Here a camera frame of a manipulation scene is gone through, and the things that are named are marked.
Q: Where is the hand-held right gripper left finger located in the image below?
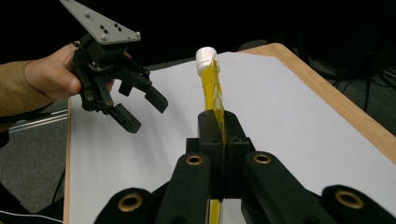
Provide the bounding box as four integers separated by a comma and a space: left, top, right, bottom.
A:
186, 109, 226, 200

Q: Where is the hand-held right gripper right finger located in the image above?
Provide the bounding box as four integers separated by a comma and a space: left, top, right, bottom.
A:
223, 110, 255, 200

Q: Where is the yellow spout pouch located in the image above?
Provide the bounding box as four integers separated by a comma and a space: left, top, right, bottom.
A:
195, 46, 227, 224

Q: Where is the metal floor rail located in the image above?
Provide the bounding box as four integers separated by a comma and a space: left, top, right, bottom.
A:
8, 108, 69, 133

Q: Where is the white cable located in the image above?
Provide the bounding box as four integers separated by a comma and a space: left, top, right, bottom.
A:
0, 209, 64, 223

